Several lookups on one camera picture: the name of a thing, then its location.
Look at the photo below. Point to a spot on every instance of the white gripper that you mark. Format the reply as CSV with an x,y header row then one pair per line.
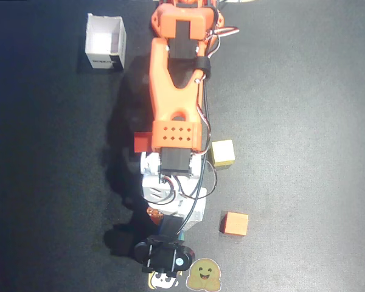
x,y
191,215

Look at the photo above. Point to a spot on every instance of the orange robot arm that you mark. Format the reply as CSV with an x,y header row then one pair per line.
x,y
161,91

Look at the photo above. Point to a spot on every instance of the red wooden cube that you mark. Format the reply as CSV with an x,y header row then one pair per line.
x,y
142,143

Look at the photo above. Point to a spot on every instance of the orange wooden cube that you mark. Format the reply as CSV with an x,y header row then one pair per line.
x,y
234,223

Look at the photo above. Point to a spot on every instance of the yellow wooden cube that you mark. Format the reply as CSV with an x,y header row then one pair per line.
x,y
222,152

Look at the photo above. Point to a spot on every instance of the yellow robot mascot sticker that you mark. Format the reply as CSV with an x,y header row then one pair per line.
x,y
161,280

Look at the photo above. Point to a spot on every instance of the hugging face emoji sticker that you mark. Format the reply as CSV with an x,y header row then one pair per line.
x,y
204,273

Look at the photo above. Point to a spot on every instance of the dark grey felt mat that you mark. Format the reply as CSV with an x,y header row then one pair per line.
x,y
292,121

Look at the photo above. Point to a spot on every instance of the white open cardboard box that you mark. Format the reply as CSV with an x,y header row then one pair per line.
x,y
105,42

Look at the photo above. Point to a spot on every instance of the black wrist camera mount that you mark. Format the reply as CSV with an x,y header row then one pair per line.
x,y
161,254

